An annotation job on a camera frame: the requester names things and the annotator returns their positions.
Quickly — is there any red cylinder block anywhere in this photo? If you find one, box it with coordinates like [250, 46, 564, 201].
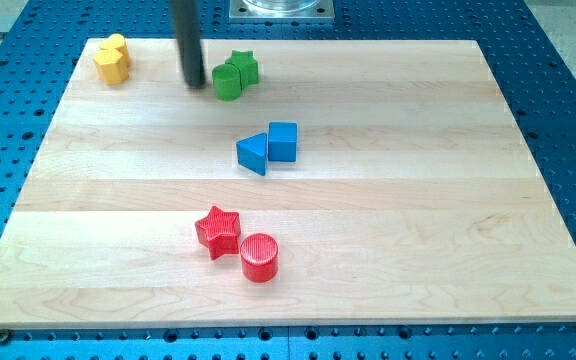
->
[240, 233, 279, 283]

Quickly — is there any red star block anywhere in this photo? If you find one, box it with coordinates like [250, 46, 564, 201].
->
[195, 206, 241, 260]

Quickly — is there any light wooden board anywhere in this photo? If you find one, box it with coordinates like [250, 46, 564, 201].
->
[0, 38, 576, 329]

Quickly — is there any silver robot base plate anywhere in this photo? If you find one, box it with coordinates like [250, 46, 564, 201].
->
[227, 0, 335, 23]

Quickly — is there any yellow heart block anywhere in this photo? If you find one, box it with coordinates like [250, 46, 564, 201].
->
[99, 33, 131, 67]

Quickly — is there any green star block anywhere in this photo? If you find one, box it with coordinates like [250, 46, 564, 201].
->
[226, 50, 259, 89]

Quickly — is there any blue cube block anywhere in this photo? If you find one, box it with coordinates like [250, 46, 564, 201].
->
[268, 122, 298, 162]

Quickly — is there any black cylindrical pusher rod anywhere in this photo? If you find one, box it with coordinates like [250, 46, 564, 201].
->
[169, 0, 206, 89]

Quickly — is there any blue triangle block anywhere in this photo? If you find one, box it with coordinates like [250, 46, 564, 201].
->
[236, 133, 267, 176]

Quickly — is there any green cylinder block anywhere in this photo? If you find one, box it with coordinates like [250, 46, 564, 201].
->
[212, 64, 242, 101]

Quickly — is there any yellow hexagon block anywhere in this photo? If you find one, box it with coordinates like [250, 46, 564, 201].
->
[93, 49, 129, 85]

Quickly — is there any left board clamp screw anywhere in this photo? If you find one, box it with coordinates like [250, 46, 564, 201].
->
[0, 329, 12, 344]

